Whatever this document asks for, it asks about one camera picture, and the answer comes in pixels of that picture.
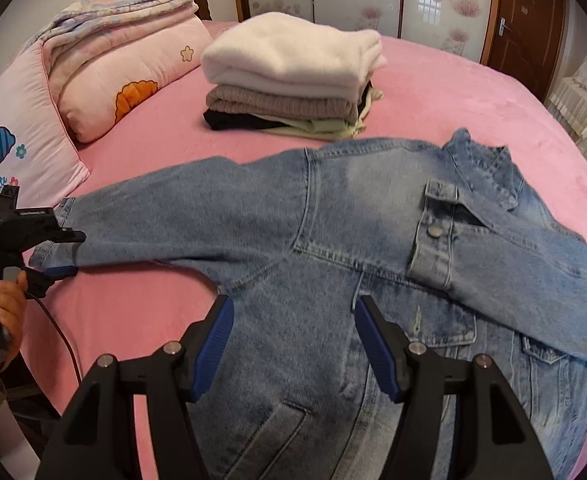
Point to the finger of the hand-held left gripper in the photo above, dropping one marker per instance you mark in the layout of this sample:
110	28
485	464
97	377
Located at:
59	273
68	236

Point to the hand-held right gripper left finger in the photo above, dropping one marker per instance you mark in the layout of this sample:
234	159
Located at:
217	341

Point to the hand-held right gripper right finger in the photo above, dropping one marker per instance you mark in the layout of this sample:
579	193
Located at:
378	351

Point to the blue denim jeans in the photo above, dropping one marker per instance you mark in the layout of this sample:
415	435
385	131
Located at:
273	220

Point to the stack of folded cream clothes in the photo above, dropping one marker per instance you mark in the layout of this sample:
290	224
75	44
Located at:
293	52

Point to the person's left hand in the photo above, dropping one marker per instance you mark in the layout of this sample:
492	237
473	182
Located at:
10	305

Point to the pink printed pillow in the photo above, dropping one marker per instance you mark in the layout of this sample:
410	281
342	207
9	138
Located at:
18	170

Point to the pink flower folded quilt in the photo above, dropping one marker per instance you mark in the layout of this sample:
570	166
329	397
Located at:
123	70

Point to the black folded garment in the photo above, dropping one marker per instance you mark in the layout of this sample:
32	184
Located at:
233	121

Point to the pale green folded garment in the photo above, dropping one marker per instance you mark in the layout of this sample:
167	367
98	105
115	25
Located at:
323	129

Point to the pastel floral folded blanket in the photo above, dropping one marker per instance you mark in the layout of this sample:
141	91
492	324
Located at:
113	7

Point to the mauve knit folded sweater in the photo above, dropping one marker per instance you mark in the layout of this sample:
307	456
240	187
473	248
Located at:
273	104

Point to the pink bed sheet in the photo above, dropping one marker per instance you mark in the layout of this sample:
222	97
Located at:
423	100

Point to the dark wooden headboard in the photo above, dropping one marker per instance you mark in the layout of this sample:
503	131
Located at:
202	4

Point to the brown wooden door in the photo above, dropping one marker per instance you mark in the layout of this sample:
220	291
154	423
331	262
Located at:
528	20

